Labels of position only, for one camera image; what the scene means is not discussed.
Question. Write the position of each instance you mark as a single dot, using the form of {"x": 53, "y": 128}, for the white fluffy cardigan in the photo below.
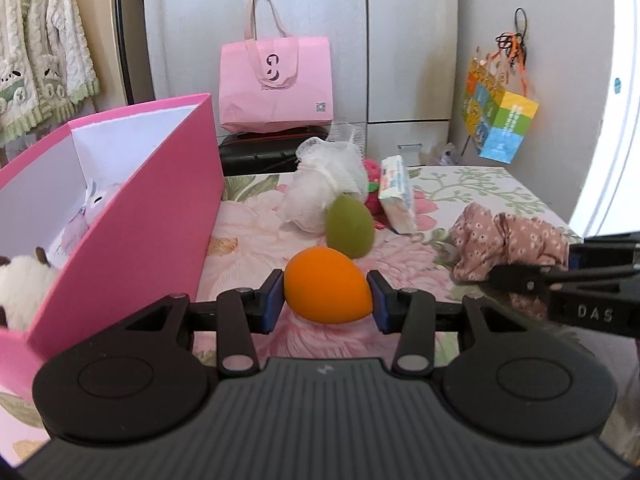
{"x": 45, "y": 35}

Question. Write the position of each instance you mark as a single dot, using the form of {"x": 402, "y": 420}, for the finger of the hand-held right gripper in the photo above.
{"x": 520, "y": 277}
{"x": 600, "y": 252}

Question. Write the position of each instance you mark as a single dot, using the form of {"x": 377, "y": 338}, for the clear plastic bag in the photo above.
{"x": 442, "y": 154}

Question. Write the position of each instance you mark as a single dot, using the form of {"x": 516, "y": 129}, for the green makeup sponge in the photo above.
{"x": 350, "y": 230}

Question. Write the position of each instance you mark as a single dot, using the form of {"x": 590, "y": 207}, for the white mesh bath puff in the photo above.
{"x": 310, "y": 190}

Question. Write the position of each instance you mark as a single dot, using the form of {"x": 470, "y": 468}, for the white plush toy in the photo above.
{"x": 25, "y": 280}

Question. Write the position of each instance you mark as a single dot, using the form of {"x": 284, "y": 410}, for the black wall hook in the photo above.
{"x": 521, "y": 20}

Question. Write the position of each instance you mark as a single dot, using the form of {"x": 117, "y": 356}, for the black clothes rack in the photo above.
{"x": 122, "y": 35}

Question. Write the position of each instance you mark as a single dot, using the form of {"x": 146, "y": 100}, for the purple plush toy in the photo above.
{"x": 95, "y": 205}

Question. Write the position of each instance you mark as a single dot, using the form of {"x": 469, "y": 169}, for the grey three-door wardrobe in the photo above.
{"x": 400, "y": 35}

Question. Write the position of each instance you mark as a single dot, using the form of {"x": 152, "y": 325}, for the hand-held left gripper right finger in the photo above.
{"x": 376, "y": 305}

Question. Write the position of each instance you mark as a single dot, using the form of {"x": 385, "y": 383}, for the colourful gift bag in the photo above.
{"x": 505, "y": 125}

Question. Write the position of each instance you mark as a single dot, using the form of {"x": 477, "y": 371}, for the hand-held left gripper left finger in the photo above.
{"x": 274, "y": 302}

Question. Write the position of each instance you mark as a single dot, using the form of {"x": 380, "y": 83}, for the orange makeup sponge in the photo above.
{"x": 325, "y": 285}

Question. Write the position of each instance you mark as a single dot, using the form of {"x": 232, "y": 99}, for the red plush toy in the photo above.
{"x": 372, "y": 172}

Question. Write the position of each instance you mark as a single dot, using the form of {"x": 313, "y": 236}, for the white door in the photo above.
{"x": 615, "y": 160}

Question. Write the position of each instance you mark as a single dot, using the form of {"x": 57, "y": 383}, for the pink tote bag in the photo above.
{"x": 280, "y": 105}

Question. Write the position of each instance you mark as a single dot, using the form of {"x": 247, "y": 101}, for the white wet wipes pack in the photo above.
{"x": 397, "y": 200}

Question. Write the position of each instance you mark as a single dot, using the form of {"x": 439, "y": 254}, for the black suitcase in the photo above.
{"x": 255, "y": 152}

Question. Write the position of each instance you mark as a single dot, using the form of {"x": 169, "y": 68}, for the floral bed sheet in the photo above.
{"x": 325, "y": 340}

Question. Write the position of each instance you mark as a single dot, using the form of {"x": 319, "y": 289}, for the pink cardboard box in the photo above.
{"x": 140, "y": 240}

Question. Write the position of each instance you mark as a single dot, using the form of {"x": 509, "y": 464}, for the round blue sticker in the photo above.
{"x": 618, "y": 85}

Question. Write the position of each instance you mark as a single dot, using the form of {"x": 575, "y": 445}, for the pink floral cloth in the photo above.
{"x": 500, "y": 240}

